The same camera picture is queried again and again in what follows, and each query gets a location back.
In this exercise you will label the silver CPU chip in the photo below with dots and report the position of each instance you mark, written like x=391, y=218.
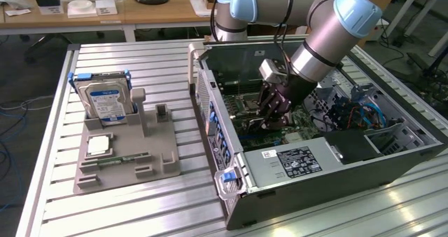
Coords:
x=98, y=145

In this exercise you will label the white box with black top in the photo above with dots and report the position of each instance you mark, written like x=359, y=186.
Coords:
x=48, y=6

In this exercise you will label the white barcode sticker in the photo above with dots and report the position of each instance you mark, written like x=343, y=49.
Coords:
x=268, y=153

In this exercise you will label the wooden desk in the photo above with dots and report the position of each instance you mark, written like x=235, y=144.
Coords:
x=158, y=11

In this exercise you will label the metal disk bay cage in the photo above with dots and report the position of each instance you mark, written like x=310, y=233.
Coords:
x=332, y=90

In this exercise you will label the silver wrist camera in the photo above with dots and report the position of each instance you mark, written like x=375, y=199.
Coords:
x=275, y=70

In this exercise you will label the grey parts rack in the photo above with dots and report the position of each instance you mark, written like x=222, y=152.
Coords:
x=119, y=174

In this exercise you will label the hard disk with blue label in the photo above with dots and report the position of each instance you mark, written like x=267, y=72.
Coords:
x=102, y=103

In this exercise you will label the black rear panel label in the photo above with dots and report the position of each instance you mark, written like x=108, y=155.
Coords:
x=214, y=148

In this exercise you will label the hard drive in blue caddy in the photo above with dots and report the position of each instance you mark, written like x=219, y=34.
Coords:
x=84, y=77

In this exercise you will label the grey power supply unit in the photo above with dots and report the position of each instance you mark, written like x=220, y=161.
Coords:
x=266, y=168

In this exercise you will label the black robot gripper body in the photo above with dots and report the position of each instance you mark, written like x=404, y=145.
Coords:
x=295, y=90

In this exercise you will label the installed RAM stick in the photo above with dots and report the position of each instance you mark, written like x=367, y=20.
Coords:
x=239, y=120

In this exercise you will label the black power supply label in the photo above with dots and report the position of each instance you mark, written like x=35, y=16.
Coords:
x=299, y=162

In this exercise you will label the small white labelled box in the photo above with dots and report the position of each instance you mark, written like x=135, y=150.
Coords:
x=106, y=7

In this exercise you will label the blue case latch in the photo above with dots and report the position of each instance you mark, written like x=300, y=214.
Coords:
x=228, y=176

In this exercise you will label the white paper slip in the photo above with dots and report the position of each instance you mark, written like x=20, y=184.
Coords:
x=18, y=11

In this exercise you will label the white paper stack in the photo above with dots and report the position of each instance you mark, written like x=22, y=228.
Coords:
x=202, y=7

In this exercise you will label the open black PC case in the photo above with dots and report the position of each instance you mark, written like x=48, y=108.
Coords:
x=315, y=195

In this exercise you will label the CPU socket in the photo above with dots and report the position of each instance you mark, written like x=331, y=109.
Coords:
x=252, y=102

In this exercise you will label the green RAM stick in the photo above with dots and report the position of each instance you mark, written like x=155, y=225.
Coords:
x=119, y=159

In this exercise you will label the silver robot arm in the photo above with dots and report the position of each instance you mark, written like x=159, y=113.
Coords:
x=328, y=45

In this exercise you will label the white table leg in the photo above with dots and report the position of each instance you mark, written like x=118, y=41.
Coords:
x=420, y=14

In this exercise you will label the green motherboard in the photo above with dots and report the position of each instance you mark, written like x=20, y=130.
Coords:
x=259, y=142

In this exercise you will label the black plastic air shroud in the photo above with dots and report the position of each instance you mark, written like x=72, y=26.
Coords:
x=350, y=145

